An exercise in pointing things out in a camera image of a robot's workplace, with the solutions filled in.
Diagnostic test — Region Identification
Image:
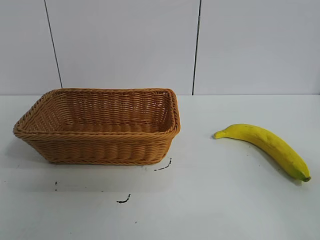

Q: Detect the yellow banana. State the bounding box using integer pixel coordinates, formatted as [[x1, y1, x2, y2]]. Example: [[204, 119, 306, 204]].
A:
[[212, 123, 312, 183]]

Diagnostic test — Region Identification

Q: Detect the brown wicker basket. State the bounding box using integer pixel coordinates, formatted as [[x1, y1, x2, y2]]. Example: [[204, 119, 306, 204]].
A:
[[12, 87, 182, 165]]

